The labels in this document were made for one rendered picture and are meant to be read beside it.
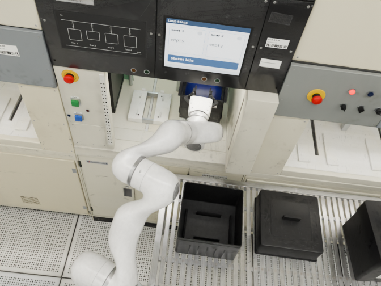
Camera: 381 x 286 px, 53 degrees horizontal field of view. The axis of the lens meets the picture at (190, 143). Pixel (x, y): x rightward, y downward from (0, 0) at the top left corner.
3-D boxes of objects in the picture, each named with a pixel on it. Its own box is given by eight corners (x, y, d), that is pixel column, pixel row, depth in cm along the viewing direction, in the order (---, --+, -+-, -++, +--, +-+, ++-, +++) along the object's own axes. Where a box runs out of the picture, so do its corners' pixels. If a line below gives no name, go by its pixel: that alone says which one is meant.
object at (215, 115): (175, 121, 200) (177, 80, 173) (181, 92, 211) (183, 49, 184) (221, 128, 199) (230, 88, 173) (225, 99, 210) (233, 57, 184)
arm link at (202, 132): (211, 118, 130) (224, 121, 160) (166, 120, 134) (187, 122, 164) (211, 145, 130) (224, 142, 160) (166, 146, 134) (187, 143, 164)
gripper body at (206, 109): (186, 121, 167) (189, 102, 173) (208, 125, 167) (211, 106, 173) (187, 110, 161) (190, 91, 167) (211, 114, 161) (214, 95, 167)
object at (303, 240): (254, 253, 176) (261, 243, 165) (254, 197, 193) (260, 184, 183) (317, 262, 176) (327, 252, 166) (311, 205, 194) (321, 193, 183)
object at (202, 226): (181, 198, 189) (184, 180, 175) (236, 206, 189) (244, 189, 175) (174, 252, 172) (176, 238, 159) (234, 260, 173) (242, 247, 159)
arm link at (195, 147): (207, 114, 158) (186, 116, 160) (204, 139, 150) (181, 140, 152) (211, 127, 164) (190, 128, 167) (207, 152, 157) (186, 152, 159)
